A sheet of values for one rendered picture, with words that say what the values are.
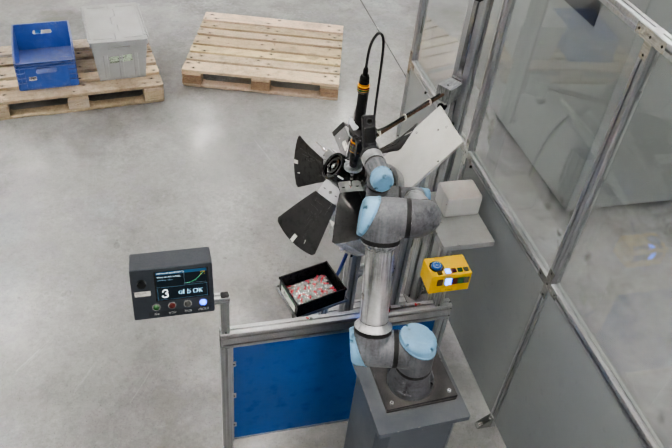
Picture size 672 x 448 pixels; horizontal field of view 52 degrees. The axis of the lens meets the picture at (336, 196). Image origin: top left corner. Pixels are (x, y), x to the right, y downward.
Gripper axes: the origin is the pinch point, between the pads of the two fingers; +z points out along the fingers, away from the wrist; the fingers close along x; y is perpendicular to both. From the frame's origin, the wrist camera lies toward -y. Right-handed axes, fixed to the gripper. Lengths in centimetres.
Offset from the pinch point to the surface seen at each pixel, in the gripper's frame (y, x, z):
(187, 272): 25, -65, -43
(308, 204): 43.2, -14.8, 3.2
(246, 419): 123, -45, -40
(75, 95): 137, -127, 242
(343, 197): 30.5, -4.3, -8.6
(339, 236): 35.0, -9.4, -24.7
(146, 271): 24, -78, -43
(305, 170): 45, -11, 27
